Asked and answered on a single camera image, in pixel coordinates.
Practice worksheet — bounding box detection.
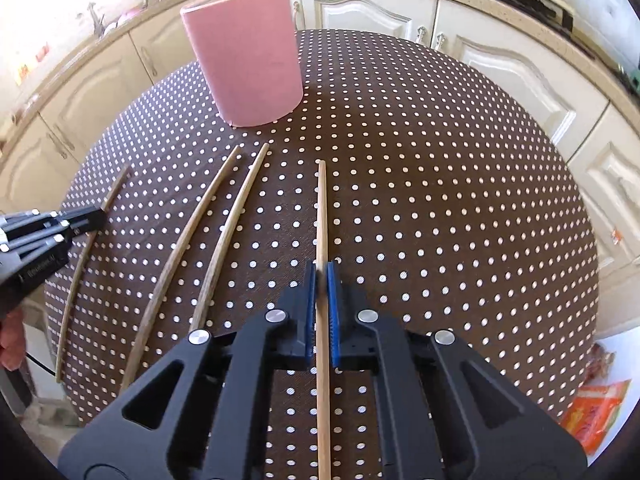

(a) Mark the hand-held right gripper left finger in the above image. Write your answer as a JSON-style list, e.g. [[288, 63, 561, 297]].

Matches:
[[59, 260, 321, 480]]

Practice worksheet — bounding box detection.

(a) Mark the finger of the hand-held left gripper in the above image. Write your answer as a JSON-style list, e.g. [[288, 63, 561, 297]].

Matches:
[[0, 223, 107, 257], [0, 207, 108, 233]]

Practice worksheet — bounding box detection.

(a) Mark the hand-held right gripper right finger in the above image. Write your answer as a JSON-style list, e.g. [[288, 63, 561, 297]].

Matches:
[[328, 261, 588, 480]]

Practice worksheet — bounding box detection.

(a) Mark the long wooden chopstick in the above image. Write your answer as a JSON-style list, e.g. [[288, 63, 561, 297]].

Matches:
[[120, 145, 242, 398], [55, 166, 132, 385], [191, 142, 271, 335], [316, 160, 333, 480]]

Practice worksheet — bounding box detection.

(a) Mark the pink cup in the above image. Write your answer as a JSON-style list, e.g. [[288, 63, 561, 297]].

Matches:
[[180, 0, 304, 128]]

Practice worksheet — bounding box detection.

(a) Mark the person's left hand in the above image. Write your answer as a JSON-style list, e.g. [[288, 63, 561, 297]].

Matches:
[[0, 307, 26, 372]]

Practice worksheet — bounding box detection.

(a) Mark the brown polka-dot tablecloth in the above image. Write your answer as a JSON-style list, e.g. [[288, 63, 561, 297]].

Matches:
[[44, 29, 601, 480]]

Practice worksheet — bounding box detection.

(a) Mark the metal sink faucet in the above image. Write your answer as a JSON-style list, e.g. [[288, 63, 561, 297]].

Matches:
[[85, 2, 108, 38]]

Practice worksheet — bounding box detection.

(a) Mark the orange snack packet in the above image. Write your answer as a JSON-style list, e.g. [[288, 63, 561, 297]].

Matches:
[[560, 380, 632, 456]]

